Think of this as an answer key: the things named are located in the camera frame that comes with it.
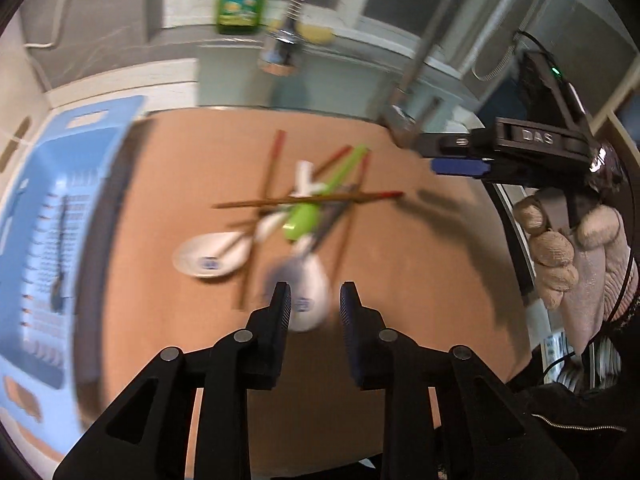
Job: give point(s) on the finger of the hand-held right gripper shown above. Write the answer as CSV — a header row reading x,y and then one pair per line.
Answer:
x,y
457,166
445,142

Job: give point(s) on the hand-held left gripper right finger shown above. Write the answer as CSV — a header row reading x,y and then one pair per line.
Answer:
x,y
347,320

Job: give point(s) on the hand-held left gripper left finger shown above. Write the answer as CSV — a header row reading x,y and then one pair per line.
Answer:
x,y
283,310

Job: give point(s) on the white ceramic spoon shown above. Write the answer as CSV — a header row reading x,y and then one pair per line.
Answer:
x,y
307,305
207,260

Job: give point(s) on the green plastic utensil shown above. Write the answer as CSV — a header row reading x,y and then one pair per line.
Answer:
x,y
302,217

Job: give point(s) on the blue plastic basket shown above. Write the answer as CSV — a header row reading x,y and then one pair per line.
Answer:
x,y
50,200

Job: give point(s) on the person's right hand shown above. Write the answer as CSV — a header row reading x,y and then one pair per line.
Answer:
x,y
555,255

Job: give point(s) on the brown wooden board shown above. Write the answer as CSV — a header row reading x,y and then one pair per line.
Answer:
x,y
425,270

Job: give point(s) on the yellow sponge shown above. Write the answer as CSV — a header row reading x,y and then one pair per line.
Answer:
x,y
320,34

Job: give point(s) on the black jacket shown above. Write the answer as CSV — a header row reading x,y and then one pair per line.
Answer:
x,y
575,430

